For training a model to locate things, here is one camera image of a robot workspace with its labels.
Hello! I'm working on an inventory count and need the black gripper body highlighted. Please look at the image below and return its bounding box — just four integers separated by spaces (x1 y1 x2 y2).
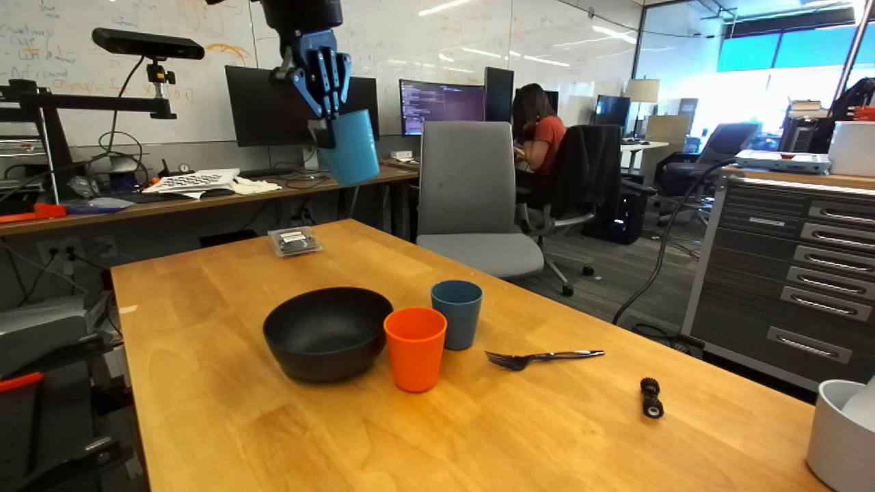
258 0 347 43

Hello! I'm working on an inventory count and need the light blue plastic cup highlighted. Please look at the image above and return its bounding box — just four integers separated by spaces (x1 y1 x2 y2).
314 105 384 187

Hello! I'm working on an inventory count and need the dark teal plastic cup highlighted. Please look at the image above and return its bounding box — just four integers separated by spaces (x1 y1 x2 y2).
429 278 488 351

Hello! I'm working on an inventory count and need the orange plastic cup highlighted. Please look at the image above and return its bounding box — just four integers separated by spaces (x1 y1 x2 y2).
384 306 451 397

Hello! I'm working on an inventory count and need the black bowl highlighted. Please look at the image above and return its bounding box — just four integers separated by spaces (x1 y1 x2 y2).
259 284 397 384

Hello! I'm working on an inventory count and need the black fork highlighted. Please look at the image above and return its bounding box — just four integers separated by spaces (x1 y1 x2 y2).
484 346 608 373

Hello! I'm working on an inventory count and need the large black monitor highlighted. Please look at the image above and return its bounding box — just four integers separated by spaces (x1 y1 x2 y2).
225 63 384 174

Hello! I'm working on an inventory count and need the long wooden desk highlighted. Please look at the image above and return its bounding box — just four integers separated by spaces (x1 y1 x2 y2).
0 160 422 242

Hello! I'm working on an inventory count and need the monitor with purple screen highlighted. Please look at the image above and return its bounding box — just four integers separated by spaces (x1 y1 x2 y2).
397 77 489 141

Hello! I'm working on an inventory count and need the white paper pile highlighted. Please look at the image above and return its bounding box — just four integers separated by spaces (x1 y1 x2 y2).
142 167 284 201

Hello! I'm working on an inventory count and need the grey office chair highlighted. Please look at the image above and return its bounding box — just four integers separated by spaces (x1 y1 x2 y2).
415 119 548 282

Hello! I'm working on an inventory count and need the woman in red shirt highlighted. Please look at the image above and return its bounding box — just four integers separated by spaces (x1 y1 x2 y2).
511 81 570 178

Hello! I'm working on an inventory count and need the black office chair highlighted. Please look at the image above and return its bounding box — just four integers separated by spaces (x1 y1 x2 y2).
526 123 626 301

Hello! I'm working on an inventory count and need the red flat object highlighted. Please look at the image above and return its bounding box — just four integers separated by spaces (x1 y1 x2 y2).
0 198 68 226

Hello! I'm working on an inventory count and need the lamp with white shade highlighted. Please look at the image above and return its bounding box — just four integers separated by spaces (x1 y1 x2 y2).
626 77 663 105

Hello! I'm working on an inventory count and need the dark blue office chair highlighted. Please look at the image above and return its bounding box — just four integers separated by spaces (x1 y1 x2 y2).
654 119 767 230

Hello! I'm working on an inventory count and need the grey laptop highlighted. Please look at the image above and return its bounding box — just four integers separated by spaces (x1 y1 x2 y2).
734 146 834 174

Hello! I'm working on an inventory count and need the grey drawer tool cabinet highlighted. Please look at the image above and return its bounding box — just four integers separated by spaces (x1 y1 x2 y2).
680 170 875 384

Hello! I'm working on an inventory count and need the white box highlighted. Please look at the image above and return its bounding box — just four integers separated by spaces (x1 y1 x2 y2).
827 118 875 178

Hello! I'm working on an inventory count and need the white plastic container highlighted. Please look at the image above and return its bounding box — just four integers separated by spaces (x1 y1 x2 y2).
805 376 875 492

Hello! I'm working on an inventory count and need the black camera bar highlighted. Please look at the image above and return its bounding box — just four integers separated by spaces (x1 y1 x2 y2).
90 25 207 63

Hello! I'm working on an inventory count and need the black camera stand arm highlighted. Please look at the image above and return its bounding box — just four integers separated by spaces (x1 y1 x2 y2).
0 56 177 207

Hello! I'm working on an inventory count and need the black floor cable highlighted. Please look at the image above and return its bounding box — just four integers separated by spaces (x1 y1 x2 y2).
609 160 727 328

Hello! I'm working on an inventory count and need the red handled tool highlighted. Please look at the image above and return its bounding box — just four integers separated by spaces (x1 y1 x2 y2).
0 368 46 397

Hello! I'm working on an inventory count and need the small black ring object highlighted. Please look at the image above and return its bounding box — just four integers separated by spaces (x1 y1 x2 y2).
637 373 667 421

